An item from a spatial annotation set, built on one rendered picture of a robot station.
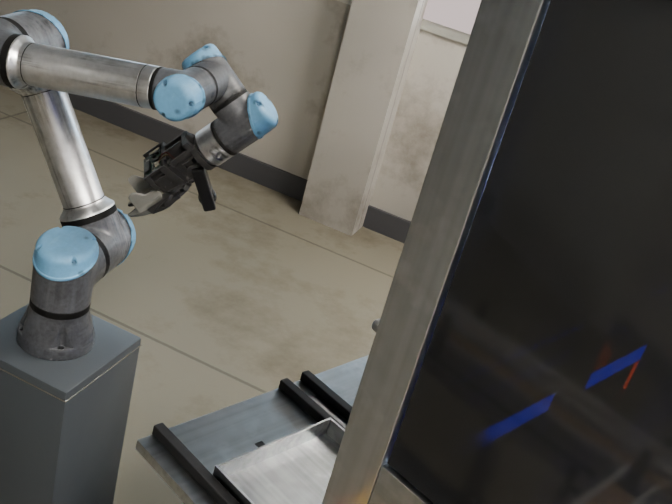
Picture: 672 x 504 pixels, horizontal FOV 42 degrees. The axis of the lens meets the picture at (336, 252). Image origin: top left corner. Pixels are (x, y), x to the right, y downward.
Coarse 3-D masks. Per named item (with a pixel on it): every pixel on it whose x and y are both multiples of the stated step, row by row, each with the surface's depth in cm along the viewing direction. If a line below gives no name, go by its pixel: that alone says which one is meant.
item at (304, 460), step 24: (312, 432) 154; (336, 432) 155; (240, 456) 141; (264, 456) 146; (288, 456) 149; (312, 456) 151; (336, 456) 152; (240, 480) 141; (264, 480) 143; (288, 480) 144; (312, 480) 145
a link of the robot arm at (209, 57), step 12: (204, 48) 157; (216, 48) 159; (192, 60) 156; (204, 60) 156; (216, 60) 157; (216, 72) 154; (228, 72) 158; (228, 84) 158; (240, 84) 160; (228, 96) 158; (216, 108) 159
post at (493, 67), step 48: (528, 0) 79; (480, 48) 83; (528, 48) 80; (480, 96) 84; (480, 144) 85; (432, 192) 90; (480, 192) 87; (432, 240) 91; (432, 288) 92; (384, 336) 98; (384, 384) 99; (384, 432) 101; (336, 480) 108
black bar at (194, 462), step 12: (156, 432) 145; (168, 432) 144; (168, 444) 143; (180, 444) 143; (180, 456) 141; (192, 456) 141; (192, 468) 139; (204, 468) 139; (204, 480) 137; (216, 480) 137; (216, 492) 135; (228, 492) 136
